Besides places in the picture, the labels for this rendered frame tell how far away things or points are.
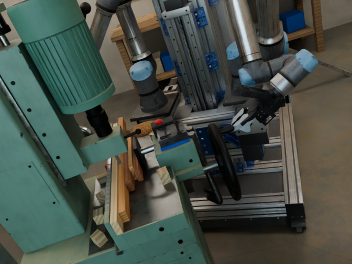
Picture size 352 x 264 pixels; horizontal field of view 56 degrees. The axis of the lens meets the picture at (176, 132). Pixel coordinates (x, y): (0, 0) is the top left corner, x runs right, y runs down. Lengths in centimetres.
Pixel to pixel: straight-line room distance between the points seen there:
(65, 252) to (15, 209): 21
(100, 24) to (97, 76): 70
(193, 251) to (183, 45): 99
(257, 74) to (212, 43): 54
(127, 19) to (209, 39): 42
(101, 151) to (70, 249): 33
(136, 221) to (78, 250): 26
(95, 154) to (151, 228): 31
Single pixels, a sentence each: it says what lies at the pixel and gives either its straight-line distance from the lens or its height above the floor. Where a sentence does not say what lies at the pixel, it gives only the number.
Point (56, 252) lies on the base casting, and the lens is 120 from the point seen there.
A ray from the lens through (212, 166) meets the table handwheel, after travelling 118.
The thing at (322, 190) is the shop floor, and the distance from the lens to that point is 221.
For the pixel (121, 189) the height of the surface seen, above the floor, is 94.
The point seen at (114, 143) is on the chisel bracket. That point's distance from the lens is 106.
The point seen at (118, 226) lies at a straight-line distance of 94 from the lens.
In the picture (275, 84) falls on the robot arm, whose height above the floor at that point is 103.
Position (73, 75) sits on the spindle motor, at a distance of 93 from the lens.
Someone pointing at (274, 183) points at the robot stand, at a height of 21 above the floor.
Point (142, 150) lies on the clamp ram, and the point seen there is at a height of 96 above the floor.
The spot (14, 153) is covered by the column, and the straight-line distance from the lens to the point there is 103.
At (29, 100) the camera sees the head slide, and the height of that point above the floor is 128.
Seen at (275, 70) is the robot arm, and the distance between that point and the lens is 123.
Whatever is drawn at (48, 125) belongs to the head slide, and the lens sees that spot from 101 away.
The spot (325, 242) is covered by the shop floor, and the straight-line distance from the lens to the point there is 195.
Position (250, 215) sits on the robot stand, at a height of 15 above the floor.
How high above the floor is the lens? 153
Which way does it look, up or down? 29 degrees down
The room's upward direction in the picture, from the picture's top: 20 degrees counter-clockwise
